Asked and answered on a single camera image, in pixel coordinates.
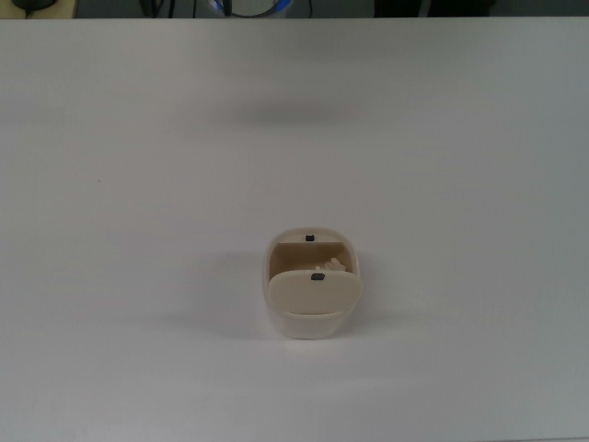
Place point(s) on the dark round object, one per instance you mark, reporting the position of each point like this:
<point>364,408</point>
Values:
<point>32,3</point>

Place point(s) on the cream hinged bin lid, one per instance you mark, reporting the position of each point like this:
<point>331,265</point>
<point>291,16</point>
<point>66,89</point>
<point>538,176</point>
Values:
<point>313,294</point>

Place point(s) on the white paper trash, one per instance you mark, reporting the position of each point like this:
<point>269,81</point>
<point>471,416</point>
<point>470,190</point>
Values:
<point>332,265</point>

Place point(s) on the small white bin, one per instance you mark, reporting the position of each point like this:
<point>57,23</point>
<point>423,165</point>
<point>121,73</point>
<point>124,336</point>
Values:
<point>311,322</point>

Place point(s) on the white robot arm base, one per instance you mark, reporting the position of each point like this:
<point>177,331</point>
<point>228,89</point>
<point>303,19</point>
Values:
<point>256,5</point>

